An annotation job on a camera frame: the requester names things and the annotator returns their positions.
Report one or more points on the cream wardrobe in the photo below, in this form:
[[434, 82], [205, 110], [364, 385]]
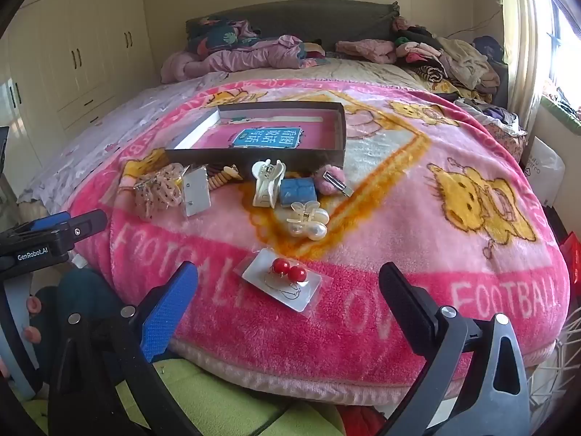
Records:
[[68, 54]]

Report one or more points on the white plastic bag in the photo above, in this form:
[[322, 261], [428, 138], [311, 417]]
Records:
[[542, 168]]

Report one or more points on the pink fleece garment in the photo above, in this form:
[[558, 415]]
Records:
[[363, 50]]

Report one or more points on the lilac printed bedsheet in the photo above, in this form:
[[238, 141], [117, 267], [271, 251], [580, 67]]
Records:
[[90, 136]]

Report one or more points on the small pearl hair claw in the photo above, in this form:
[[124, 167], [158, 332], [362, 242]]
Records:
[[313, 229]]

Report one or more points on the red ball earrings card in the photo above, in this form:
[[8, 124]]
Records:
[[295, 275]]

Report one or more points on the window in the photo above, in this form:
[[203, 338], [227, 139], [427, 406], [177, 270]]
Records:
[[567, 41]]

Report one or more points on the dark floral pillow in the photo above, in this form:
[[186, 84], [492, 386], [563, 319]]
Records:
[[213, 36]]

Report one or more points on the pile of clothes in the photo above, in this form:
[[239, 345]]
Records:
[[458, 61]]

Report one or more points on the lime green cloth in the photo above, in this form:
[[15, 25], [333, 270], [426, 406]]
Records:
[[218, 399]]

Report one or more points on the dark cardboard box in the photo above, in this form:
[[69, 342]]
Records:
[[254, 159]]

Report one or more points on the pale curtain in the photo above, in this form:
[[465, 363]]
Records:
[[522, 32]]

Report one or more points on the dark green headboard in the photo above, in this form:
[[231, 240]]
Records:
[[295, 20]]

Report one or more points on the large cream hair claw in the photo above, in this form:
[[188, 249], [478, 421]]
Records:
[[265, 186]]

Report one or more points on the red bag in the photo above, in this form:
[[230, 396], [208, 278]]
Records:
[[573, 259]]

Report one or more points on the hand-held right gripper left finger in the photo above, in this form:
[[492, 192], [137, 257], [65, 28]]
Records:
[[167, 313]]

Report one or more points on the pink printed blanket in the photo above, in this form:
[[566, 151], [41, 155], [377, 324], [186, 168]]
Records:
[[408, 218]]

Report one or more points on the pink quilt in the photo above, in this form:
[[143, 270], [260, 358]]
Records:
[[245, 57]]

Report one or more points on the pink fluffy hair clip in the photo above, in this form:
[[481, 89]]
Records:
[[333, 175]]

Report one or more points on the blue square hair clip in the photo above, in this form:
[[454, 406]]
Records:
[[297, 190]]

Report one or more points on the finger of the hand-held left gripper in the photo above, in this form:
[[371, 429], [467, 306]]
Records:
[[86, 226], [45, 221]]

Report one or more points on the person's left hand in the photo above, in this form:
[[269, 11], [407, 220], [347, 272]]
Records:
[[33, 304]]

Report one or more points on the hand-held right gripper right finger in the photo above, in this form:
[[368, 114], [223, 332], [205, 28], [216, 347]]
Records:
[[408, 302]]

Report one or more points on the dark teal clothing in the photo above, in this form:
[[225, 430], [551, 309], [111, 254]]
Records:
[[77, 290]]

